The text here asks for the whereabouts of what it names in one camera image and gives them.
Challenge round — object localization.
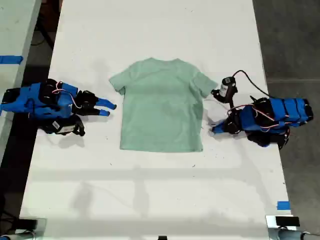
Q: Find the pale green T-shirt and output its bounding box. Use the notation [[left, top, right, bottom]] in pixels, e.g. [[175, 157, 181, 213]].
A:
[[108, 57, 219, 153]]

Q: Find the long blue tape strip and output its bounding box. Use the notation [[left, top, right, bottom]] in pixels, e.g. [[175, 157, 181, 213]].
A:
[[0, 55, 24, 66]]

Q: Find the white side table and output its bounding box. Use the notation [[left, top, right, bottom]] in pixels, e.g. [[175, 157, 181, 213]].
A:
[[0, 0, 43, 162]]

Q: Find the small blue tape square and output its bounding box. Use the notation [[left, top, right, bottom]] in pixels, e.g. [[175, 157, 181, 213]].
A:
[[276, 200, 292, 211]]

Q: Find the small black box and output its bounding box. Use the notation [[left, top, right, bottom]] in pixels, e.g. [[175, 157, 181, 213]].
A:
[[274, 216, 301, 228], [17, 218, 39, 230]]

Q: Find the metal table clamp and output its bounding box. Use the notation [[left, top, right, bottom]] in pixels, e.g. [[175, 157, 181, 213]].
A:
[[264, 214, 320, 240], [0, 217, 48, 240]]

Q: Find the black camera stalk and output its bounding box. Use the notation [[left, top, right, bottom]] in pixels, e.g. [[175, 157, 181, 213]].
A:
[[225, 96, 237, 111]]

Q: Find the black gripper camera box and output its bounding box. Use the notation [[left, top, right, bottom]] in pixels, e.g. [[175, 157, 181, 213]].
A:
[[44, 115, 87, 137], [210, 77, 239, 104]]

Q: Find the black camera cable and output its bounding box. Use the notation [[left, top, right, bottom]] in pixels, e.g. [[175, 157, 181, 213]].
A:
[[231, 69, 270, 97]]

